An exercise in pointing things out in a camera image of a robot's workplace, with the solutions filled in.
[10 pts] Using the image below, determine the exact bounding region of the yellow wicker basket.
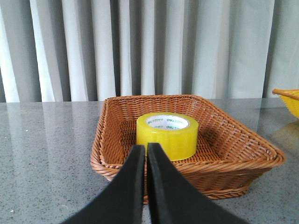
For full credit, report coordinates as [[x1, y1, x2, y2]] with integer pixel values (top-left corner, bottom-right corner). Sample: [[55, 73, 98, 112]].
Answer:
[[272, 89, 299, 118]]

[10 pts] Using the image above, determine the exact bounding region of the yellow packing tape roll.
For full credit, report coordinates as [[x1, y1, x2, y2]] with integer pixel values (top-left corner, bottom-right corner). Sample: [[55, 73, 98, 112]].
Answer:
[[136, 112, 199, 161]]

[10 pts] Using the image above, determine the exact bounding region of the brown wicker basket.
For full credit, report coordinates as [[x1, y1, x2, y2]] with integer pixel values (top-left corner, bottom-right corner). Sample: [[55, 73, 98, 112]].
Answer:
[[91, 95, 286, 199]]

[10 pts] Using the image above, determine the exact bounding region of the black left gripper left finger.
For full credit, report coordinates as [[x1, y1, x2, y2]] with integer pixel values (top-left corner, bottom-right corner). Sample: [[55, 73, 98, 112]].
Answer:
[[63, 145, 145, 224]]

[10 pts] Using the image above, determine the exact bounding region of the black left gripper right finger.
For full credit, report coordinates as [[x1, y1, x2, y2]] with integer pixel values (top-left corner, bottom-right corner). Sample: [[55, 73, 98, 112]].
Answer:
[[147, 143, 246, 224]]

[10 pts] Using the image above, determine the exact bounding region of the grey pleated curtain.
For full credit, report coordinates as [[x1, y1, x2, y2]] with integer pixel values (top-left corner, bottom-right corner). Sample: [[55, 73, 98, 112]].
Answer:
[[0, 0, 299, 102]]

